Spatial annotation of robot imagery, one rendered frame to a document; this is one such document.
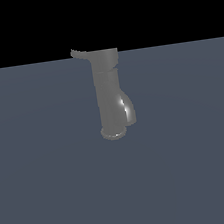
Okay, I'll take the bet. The grey faucet lever handle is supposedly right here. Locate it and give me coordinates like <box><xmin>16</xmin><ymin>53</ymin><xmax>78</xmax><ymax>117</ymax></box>
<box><xmin>69</xmin><ymin>42</ymin><xmax>121</xmax><ymax>77</ymax></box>

